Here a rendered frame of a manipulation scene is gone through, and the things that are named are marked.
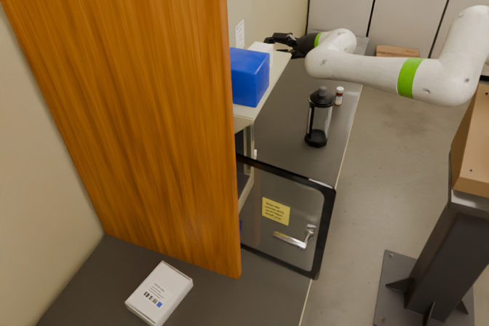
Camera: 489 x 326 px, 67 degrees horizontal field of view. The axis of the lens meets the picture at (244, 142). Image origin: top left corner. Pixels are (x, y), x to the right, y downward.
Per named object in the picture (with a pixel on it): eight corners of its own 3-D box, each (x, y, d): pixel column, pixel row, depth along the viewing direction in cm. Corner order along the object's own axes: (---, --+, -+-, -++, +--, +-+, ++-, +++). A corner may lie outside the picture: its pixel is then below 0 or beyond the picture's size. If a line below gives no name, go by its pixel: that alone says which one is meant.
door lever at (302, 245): (279, 224, 99) (280, 218, 98) (313, 238, 96) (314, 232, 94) (271, 239, 96) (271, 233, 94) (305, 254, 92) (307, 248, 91)
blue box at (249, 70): (215, 100, 87) (212, 66, 81) (231, 78, 94) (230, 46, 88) (255, 108, 84) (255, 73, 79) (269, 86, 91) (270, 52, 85)
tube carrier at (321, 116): (300, 143, 159) (305, 102, 145) (307, 128, 167) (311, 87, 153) (326, 148, 156) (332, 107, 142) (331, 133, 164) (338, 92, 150)
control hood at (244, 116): (209, 142, 91) (205, 109, 85) (254, 76, 114) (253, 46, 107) (253, 153, 88) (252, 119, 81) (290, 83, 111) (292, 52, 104)
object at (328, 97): (307, 105, 147) (308, 92, 143) (312, 93, 153) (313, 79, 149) (330, 110, 144) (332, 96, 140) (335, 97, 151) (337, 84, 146)
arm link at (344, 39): (365, 49, 136) (358, 21, 130) (346, 68, 130) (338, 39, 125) (334, 50, 146) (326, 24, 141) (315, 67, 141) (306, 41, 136)
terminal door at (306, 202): (227, 239, 119) (218, 146, 93) (318, 279, 108) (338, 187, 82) (225, 241, 119) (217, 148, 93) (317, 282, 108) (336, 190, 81)
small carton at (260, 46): (247, 70, 97) (247, 49, 93) (255, 61, 101) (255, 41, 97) (265, 74, 95) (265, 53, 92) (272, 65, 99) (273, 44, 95)
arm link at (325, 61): (416, 81, 114) (415, 49, 108) (398, 103, 110) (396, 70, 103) (319, 65, 139) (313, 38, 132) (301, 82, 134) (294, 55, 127)
